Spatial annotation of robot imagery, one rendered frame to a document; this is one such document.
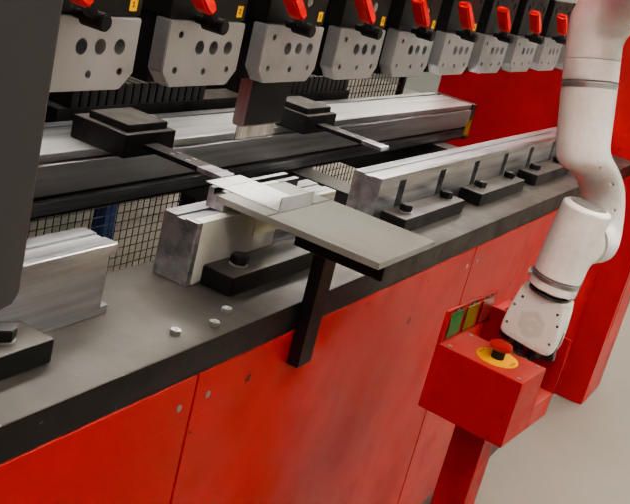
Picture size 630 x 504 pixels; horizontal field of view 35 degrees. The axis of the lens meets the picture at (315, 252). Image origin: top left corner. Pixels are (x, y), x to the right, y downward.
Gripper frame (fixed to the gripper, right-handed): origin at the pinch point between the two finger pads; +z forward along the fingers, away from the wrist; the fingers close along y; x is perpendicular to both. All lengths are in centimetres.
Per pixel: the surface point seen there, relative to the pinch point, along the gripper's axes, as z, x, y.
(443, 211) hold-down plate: -12.8, 20.3, -31.8
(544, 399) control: 3.2, 0.8, 6.5
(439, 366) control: 0.4, -15.1, -8.0
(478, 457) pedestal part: 15.0, -8.0, 2.3
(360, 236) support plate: -25, -45, -15
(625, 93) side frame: -30, 171, -48
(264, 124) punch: -32, -43, -37
